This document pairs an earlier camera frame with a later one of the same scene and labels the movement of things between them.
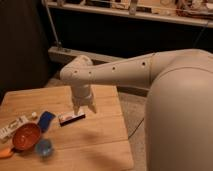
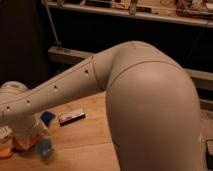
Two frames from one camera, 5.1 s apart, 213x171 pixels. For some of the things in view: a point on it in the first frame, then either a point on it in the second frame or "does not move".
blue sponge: (45, 119) does not move
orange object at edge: (4, 153) does not move
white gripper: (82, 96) → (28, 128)
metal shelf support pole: (50, 17) does not move
